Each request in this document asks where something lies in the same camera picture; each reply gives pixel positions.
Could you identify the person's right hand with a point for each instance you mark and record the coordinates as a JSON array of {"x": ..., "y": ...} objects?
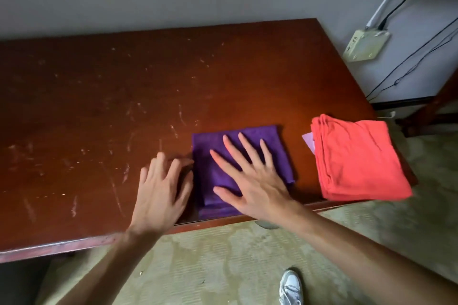
[{"x": 264, "y": 194}]

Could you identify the person's left hand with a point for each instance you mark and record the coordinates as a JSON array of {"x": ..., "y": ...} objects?
[{"x": 157, "y": 201}]

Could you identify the purple cloth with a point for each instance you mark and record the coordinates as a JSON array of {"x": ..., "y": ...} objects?
[{"x": 204, "y": 172}]

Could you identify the orange cloth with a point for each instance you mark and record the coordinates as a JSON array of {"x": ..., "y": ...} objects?
[{"x": 361, "y": 158}]

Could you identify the person's right forearm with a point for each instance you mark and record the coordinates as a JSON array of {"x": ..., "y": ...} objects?
[{"x": 375, "y": 265}]

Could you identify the person's left forearm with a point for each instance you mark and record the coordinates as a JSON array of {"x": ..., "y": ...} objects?
[{"x": 111, "y": 272}]

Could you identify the round metal bin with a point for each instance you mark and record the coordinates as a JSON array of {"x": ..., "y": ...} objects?
[{"x": 266, "y": 224}]

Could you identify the lilac paper tag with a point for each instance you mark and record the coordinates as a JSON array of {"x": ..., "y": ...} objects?
[{"x": 308, "y": 141}]

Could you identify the white shoe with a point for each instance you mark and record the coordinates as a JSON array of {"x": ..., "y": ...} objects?
[{"x": 290, "y": 288}]

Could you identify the reddish brown wooden table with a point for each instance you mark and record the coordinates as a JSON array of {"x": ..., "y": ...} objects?
[{"x": 107, "y": 101}]

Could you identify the dark wooden chair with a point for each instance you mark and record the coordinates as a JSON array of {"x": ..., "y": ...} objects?
[{"x": 429, "y": 111}]

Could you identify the cream wall socket box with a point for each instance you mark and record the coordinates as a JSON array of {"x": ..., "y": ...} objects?
[{"x": 365, "y": 45}]

